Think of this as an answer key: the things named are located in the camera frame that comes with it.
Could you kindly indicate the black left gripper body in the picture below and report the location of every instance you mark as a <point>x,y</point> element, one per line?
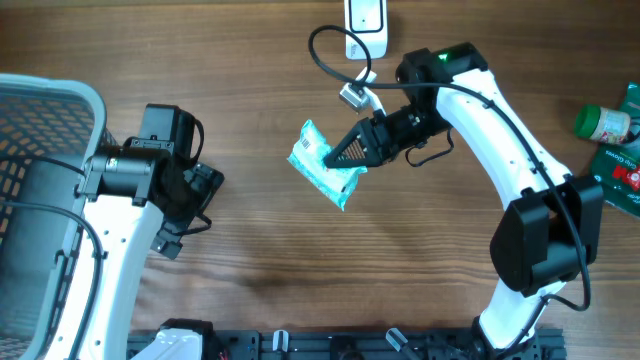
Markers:
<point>202,185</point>

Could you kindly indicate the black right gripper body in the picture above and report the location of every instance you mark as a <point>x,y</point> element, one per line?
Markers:
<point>387,140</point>

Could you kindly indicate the teal tissue pack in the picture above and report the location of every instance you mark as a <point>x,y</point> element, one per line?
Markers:
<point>307,157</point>

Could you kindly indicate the green lid spice jar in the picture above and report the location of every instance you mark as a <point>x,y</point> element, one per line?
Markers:
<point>602,125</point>

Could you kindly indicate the green 3M gloves package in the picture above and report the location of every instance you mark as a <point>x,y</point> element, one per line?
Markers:
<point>616,167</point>

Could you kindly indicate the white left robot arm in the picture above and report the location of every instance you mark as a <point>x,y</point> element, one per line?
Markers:
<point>146,194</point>

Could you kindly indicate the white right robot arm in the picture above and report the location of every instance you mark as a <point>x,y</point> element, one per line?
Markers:
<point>549,232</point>

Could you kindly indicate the white barcode scanner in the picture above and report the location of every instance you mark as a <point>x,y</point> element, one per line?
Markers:
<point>368,20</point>

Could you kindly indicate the black mesh shopping basket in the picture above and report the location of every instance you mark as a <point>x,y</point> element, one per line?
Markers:
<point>49,128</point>

